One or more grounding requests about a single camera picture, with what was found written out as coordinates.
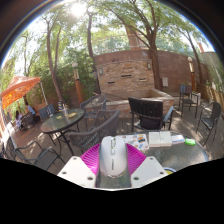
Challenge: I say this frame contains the person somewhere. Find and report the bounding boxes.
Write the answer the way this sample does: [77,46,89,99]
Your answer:
[24,101,37,116]

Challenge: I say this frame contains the dark metal mesh chair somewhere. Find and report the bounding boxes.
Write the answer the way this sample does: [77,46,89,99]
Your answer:
[195,101,223,146]
[4,136,66,171]

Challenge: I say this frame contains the orange canopy tent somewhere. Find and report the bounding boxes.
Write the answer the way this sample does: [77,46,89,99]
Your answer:
[0,75,43,109]

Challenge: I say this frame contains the blue metal chair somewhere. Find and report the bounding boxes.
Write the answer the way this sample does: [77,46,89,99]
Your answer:
[38,104,56,121]
[178,84,201,118]

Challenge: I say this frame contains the black slatted wooden chair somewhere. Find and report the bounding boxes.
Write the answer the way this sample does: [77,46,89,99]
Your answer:
[127,96,175,133]

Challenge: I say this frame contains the round dark glass table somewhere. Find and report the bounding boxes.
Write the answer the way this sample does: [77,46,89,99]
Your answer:
[40,107,86,156]

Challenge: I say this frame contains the dark woven armchair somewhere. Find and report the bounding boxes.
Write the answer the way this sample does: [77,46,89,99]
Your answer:
[68,109,120,156]
[79,94,108,131]

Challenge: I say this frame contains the open white book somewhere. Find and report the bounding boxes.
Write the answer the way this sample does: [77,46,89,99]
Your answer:
[148,130,173,148]

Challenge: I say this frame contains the white computer mouse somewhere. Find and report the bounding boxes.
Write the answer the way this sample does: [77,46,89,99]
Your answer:
[98,135,129,178]

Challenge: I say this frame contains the large forked tree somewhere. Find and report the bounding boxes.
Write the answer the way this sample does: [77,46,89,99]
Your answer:
[99,0,188,92]

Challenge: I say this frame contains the small white booklet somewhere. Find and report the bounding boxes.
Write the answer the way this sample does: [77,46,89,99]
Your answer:
[171,134,186,145]

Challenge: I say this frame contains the slim leaning tree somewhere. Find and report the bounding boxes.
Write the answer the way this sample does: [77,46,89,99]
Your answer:
[41,13,66,103]

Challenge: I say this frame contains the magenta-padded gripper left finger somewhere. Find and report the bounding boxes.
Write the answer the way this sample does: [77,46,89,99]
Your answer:
[57,143,103,189]

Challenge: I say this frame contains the small green block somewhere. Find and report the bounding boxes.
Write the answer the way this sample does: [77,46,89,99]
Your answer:
[184,138,197,146]

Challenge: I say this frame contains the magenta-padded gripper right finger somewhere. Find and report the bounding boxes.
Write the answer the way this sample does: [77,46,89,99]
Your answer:
[124,143,169,189]

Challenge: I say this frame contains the wooden lamp post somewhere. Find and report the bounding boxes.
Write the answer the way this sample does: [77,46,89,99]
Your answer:
[187,56,196,93]
[72,62,84,105]

